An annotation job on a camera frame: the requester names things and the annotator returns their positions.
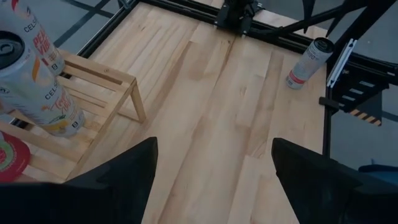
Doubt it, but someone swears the wooden slatted shelf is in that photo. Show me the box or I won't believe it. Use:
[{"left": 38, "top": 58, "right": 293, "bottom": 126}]
[{"left": 0, "top": 49, "right": 147, "bottom": 184}]

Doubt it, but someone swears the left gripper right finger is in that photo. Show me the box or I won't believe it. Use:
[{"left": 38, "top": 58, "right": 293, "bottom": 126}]
[{"left": 271, "top": 138, "right": 398, "bottom": 224}]

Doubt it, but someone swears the white Celsius can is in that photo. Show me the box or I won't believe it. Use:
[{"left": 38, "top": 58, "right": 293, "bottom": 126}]
[
  {"left": 0, "top": 0, "right": 66, "bottom": 77},
  {"left": 285, "top": 37, "right": 336, "bottom": 90},
  {"left": 0, "top": 30, "right": 85, "bottom": 138}
]

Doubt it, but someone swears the black hazard-striped floor mat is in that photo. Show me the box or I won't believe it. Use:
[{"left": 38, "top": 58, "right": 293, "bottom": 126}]
[{"left": 349, "top": 91, "right": 383, "bottom": 127}]

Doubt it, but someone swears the white aluminium bar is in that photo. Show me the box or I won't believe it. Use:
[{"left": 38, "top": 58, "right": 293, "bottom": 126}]
[{"left": 326, "top": 39, "right": 358, "bottom": 88}]

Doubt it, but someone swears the pink white Spindrift can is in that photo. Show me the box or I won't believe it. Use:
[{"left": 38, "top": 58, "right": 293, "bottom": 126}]
[{"left": 0, "top": 132, "right": 31, "bottom": 183}]

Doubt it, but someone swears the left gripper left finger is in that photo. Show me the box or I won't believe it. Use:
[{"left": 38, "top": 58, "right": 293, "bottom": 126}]
[{"left": 0, "top": 138, "right": 159, "bottom": 224}]

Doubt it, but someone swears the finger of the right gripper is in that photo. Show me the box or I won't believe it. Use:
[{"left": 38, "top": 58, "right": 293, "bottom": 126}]
[
  {"left": 325, "top": 0, "right": 354, "bottom": 37},
  {"left": 302, "top": 0, "right": 316, "bottom": 34}
]

